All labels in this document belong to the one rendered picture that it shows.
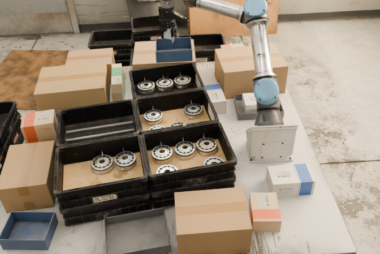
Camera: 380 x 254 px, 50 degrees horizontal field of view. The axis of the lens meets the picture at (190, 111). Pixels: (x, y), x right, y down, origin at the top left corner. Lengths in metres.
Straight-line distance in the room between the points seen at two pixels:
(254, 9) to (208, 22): 2.75
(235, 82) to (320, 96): 1.56
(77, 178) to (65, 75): 0.82
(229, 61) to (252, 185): 0.88
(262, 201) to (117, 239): 0.66
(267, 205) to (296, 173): 0.24
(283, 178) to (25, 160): 1.22
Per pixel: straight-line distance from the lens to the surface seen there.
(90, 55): 2.85
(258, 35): 2.05
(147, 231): 1.89
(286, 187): 1.99
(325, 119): 3.69
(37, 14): 5.23
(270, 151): 2.13
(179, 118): 2.23
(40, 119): 2.24
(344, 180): 3.18
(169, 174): 1.79
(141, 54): 2.71
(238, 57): 2.63
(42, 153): 2.13
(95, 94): 2.45
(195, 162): 1.97
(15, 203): 2.09
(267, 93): 1.97
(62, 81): 2.55
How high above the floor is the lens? 2.21
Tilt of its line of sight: 37 degrees down
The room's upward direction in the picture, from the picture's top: 2 degrees counter-clockwise
